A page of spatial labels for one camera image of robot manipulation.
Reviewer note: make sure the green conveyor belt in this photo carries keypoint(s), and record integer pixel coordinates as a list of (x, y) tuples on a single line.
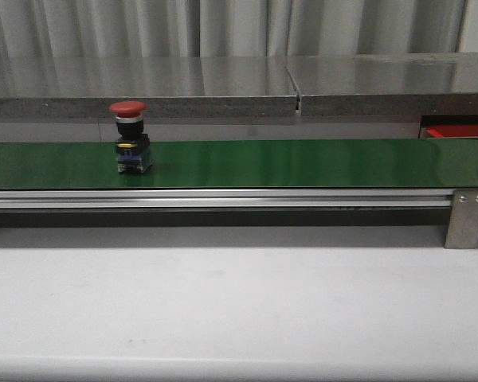
[(323, 163)]

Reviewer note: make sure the red plastic tray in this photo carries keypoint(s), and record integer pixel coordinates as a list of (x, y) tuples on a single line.
[(452, 131)]

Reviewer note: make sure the right grey stone slab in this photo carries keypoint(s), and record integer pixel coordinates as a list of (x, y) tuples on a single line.
[(407, 85)]

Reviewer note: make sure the grey stone slab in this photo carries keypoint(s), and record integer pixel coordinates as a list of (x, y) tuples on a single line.
[(182, 87), (407, 85)]

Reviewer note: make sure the left grey stone slab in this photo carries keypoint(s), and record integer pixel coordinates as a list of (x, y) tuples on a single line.
[(182, 87)]

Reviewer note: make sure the white pleated curtain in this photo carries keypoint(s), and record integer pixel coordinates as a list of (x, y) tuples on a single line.
[(227, 28)]

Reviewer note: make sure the steel conveyor support bracket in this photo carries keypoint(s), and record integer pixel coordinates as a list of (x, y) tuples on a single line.
[(462, 231)]

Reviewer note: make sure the aluminium conveyor side rail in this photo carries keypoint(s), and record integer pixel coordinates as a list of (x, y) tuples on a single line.
[(224, 198)]

